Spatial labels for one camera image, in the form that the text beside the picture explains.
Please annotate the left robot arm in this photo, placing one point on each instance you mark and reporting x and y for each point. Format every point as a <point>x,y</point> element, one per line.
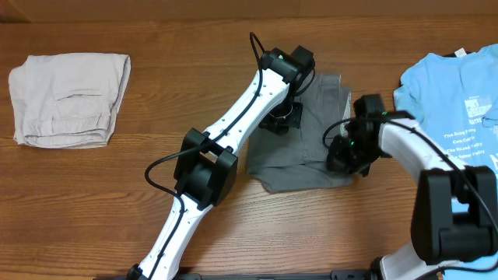
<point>207,162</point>

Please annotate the folded beige shorts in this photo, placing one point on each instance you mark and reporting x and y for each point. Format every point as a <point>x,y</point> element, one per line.
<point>68,101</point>

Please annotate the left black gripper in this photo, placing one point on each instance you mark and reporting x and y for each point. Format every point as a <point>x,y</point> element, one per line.
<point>295,118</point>

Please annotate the light blue printed t-shirt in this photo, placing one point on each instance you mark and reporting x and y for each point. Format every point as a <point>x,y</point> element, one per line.
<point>455,102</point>

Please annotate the grey shorts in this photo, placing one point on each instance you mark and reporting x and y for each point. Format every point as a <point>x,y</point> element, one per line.
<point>295,161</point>

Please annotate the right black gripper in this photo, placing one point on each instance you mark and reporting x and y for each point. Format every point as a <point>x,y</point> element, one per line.
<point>338,162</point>

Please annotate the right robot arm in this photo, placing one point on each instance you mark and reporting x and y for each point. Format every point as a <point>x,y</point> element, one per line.
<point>454,220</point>

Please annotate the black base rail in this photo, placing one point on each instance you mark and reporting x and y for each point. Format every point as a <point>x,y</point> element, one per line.
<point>264,276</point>

